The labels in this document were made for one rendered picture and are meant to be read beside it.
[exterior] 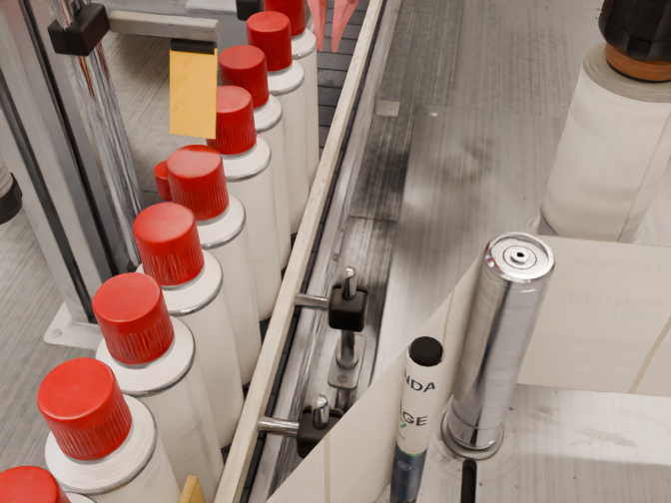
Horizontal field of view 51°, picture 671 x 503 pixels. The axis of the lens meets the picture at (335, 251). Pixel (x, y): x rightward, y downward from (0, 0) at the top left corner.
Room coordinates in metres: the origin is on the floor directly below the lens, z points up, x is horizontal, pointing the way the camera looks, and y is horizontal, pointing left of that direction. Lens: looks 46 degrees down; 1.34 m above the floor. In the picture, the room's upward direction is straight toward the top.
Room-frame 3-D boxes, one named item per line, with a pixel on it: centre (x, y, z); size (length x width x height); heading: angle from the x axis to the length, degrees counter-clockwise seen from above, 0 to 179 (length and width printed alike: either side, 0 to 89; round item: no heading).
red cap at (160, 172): (0.58, 0.18, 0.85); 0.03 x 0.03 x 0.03
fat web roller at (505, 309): (0.26, -0.10, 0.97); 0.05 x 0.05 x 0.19
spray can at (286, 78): (0.48, 0.05, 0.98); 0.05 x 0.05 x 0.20
